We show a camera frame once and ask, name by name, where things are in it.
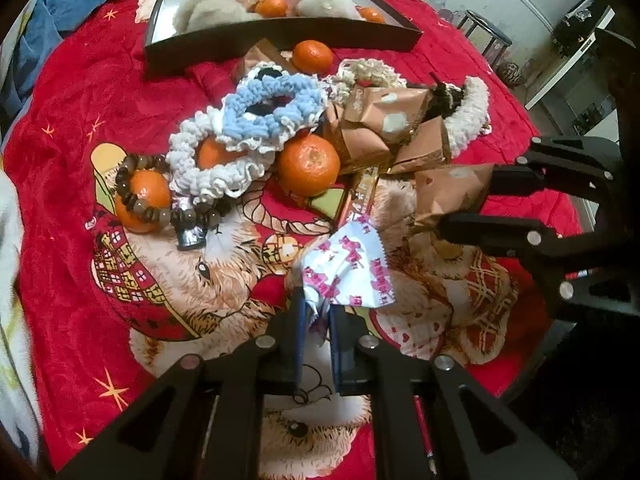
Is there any brown paper snack pouch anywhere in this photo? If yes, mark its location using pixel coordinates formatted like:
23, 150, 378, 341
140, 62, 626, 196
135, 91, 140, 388
414, 164, 495, 230

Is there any white pink printed packet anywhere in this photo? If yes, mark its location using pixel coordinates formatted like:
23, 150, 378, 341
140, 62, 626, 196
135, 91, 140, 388
302, 216, 395, 333

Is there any blue crochet scrunchie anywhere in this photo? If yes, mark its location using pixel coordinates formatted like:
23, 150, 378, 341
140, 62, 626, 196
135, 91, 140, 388
221, 74, 326, 142

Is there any red printed bedspread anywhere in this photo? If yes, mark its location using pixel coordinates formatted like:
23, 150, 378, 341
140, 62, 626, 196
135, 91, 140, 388
3, 0, 551, 469

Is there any black metal stool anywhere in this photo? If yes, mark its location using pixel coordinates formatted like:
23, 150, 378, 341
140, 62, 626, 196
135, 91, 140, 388
457, 10, 513, 70

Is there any gold red candy bar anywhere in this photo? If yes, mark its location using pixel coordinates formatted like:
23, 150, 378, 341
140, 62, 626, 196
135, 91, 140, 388
337, 167, 380, 228

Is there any cream crochet scrunchie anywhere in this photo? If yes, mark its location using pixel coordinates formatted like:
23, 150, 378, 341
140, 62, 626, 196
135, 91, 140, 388
321, 58, 407, 106

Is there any white cartoon monster blanket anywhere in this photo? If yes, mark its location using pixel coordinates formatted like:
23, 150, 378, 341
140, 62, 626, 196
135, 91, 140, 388
1, 174, 41, 466

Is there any large centre mandarin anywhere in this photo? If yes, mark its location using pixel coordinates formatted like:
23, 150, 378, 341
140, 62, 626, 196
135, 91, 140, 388
276, 133, 341, 197

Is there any mandarin in tray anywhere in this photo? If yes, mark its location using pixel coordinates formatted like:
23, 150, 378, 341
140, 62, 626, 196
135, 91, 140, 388
255, 0, 288, 18
356, 6, 386, 24

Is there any orange mandarin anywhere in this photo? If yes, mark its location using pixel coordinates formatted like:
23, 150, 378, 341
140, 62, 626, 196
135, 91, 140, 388
292, 40, 334, 75

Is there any white crochet scrunchie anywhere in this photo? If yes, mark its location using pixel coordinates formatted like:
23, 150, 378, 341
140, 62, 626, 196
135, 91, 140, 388
165, 106, 291, 204

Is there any mandarin inside white scrunchie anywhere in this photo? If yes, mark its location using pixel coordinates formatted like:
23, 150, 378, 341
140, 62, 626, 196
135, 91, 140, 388
195, 136, 245, 170

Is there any beige plush teddy bear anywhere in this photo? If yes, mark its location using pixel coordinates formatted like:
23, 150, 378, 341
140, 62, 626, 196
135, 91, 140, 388
172, 0, 262, 35

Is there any black shallow box tray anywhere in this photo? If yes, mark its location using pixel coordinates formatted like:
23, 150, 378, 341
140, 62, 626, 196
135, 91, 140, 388
143, 0, 422, 68

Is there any blue bed sheet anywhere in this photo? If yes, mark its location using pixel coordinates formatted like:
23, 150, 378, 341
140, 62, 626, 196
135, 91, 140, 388
1, 0, 107, 122

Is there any brown bead bracelet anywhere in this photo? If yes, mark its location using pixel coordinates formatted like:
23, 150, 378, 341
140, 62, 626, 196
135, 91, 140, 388
114, 153, 234, 252

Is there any mandarin inside bracelet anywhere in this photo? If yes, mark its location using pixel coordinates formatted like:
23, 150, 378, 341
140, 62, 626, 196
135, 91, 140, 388
115, 170, 171, 234

